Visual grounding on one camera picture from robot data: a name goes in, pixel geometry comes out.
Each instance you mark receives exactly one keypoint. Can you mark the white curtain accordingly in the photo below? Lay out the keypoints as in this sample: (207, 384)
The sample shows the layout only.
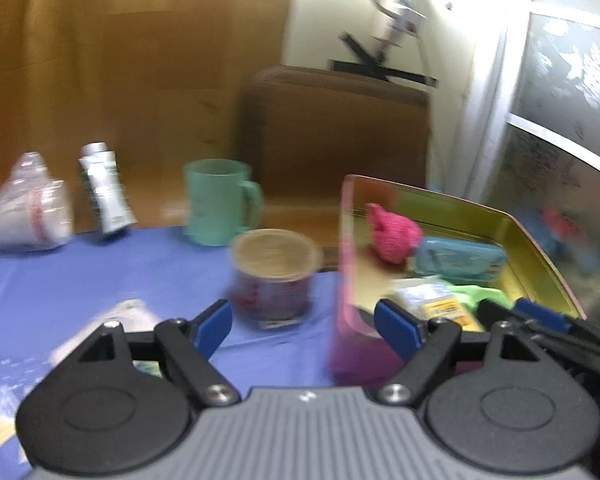
(490, 110)

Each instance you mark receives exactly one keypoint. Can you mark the green plastic cup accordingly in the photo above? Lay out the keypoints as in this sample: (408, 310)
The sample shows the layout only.
(212, 202)

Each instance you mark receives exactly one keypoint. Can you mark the blue tablecloth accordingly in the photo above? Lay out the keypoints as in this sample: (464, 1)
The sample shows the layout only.
(130, 270)

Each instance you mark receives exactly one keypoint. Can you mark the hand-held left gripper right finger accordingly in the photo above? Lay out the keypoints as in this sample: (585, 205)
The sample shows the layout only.
(397, 330)

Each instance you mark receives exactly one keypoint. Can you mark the teal tissue packet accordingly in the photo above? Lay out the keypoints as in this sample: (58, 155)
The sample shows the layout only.
(460, 260)

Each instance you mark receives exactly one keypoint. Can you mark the white hanging object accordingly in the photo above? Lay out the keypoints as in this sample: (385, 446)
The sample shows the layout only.
(400, 5)

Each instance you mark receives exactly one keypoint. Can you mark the white and yellow packet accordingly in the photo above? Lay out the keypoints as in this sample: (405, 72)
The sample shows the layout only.
(435, 300)

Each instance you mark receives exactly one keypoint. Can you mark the pink knitted soft item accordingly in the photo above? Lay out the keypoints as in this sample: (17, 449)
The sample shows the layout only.
(392, 232)

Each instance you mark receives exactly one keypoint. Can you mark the brown chair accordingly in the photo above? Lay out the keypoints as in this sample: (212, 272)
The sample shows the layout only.
(330, 135)

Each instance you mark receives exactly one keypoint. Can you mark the black tape cross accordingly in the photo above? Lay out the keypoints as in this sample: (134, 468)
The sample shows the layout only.
(375, 62)

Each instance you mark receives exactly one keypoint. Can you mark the white tube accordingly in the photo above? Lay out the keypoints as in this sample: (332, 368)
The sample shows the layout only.
(105, 190)

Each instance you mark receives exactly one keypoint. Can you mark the white tissue packet blue print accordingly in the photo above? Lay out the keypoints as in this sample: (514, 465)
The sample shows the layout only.
(115, 317)

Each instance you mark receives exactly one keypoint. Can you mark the foil lidded purple cup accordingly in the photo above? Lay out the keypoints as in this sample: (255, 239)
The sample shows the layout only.
(275, 275)

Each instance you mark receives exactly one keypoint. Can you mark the pink tin box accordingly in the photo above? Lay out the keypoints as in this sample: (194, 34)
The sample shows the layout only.
(350, 280)

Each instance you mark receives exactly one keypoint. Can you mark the light green cloth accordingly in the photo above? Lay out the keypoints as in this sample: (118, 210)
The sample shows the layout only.
(485, 295)

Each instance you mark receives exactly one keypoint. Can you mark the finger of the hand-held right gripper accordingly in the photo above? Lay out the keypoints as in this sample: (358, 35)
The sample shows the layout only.
(545, 314)
(492, 310)

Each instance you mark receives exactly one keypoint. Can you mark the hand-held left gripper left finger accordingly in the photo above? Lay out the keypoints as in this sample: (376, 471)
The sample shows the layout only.
(215, 327)

